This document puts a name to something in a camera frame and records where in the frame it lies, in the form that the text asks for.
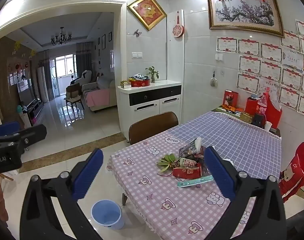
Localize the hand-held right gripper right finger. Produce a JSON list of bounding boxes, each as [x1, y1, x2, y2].
[[204, 145, 286, 240]]

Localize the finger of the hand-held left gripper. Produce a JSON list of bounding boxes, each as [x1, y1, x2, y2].
[[0, 124, 47, 146], [0, 121, 21, 137]]

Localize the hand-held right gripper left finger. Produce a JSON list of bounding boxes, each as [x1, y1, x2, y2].
[[19, 148, 104, 240]]

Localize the clear plastic bag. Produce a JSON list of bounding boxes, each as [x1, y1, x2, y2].
[[199, 164, 214, 178]]

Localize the teal toothpaste box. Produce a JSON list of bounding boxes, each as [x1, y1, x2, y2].
[[177, 175, 214, 188]]

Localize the small patterned packet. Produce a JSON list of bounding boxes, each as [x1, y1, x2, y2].
[[179, 158, 196, 167]]

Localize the red packet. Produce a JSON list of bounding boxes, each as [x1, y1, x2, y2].
[[172, 164, 202, 180]]

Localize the blue plastic bucket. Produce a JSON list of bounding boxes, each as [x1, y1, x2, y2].
[[91, 199, 126, 230]]

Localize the green plant leaves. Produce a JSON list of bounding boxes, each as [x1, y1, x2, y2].
[[156, 154, 179, 173]]

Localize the television stand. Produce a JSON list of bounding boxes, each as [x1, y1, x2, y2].
[[24, 100, 45, 127]]

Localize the purple grid tablecloth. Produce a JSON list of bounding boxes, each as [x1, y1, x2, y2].
[[168, 111, 283, 180]]

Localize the flat television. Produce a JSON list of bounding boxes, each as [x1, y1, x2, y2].
[[17, 79, 36, 105]]

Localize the white standing air conditioner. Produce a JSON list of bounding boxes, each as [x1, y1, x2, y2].
[[37, 66, 48, 103]]

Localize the wooden living room chair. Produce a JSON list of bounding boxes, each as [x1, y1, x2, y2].
[[64, 83, 85, 110]]

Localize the pink checked tablecloth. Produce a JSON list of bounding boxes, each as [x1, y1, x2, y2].
[[106, 130, 258, 240]]

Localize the orange flat boxes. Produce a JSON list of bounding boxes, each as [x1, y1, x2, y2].
[[217, 105, 245, 115]]

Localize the red tall box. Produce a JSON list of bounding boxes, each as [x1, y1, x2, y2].
[[245, 97, 259, 117]]

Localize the red gift box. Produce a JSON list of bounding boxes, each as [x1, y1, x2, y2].
[[223, 90, 239, 109]]

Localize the red chair cover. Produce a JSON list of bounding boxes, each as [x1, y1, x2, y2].
[[278, 142, 304, 203]]

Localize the cola bottle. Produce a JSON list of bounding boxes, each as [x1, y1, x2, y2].
[[256, 87, 271, 128]]

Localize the beige sofa with pink blanket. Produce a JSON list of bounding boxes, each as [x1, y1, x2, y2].
[[82, 76, 117, 113]]

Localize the brown dining chair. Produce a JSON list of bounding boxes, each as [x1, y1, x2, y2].
[[129, 111, 179, 145]]

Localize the grey curtain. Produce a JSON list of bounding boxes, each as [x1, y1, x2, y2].
[[75, 42, 94, 79]]

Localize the white sideboard cabinet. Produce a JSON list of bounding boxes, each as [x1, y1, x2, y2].
[[117, 80, 182, 140]]

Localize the black chandelier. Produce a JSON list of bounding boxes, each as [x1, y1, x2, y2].
[[50, 27, 72, 46]]

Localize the red round box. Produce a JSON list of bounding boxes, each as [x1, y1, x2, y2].
[[131, 79, 150, 87]]

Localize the small potted plant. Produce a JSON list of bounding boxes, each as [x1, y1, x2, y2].
[[145, 66, 159, 83]]

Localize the red fan ornament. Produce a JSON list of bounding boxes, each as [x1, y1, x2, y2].
[[172, 10, 185, 38]]

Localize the framed plum blossom painting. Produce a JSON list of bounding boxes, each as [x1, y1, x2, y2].
[[207, 0, 285, 38]]

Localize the red diamond framed picture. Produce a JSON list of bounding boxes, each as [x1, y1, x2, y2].
[[127, 0, 167, 31]]

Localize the wall of award certificates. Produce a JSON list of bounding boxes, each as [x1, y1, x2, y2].
[[216, 19, 304, 119]]

